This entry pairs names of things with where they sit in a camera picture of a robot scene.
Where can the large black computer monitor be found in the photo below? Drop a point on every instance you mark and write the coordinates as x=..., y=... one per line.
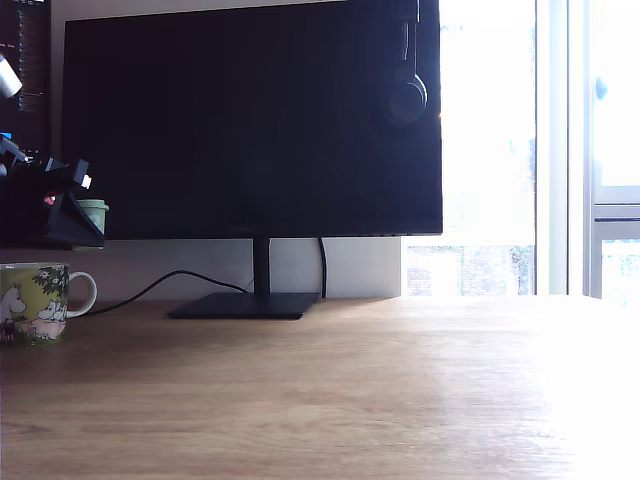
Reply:
x=250, y=120

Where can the black monitor stand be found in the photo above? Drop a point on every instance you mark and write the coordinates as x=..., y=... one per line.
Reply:
x=260, y=302

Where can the white gripper camera box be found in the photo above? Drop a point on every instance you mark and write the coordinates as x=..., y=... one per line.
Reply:
x=9, y=77

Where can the green cartoon print mug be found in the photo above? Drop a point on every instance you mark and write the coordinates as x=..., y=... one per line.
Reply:
x=35, y=305

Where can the black headphones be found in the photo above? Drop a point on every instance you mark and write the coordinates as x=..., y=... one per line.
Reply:
x=412, y=95

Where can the pale green coffee capsule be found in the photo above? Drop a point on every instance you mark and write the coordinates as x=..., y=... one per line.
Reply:
x=97, y=214

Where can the white window frame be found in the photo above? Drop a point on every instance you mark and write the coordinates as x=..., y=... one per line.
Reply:
x=557, y=150

